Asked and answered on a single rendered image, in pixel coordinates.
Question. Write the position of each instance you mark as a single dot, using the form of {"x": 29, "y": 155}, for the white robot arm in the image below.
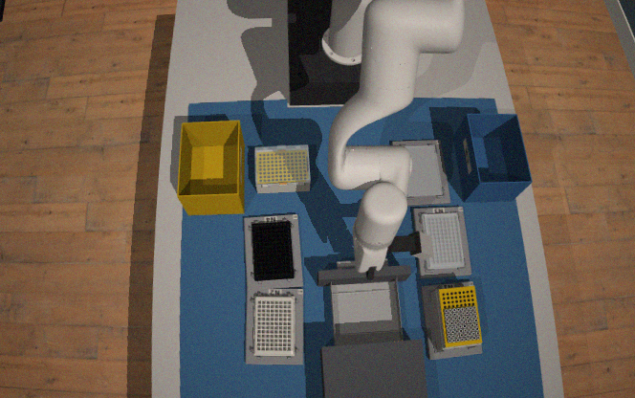
{"x": 393, "y": 34}

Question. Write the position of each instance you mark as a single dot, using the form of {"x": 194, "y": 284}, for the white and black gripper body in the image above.
{"x": 365, "y": 258}

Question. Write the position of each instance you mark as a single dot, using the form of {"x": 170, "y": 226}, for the yellow open-top bin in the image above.
{"x": 212, "y": 162}

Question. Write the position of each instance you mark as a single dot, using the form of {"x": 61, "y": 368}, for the blue bench mat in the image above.
{"x": 213, "y": 297}

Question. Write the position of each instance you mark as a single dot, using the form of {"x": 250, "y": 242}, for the blue open-top bin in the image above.
{"x": 495, "y": 141}

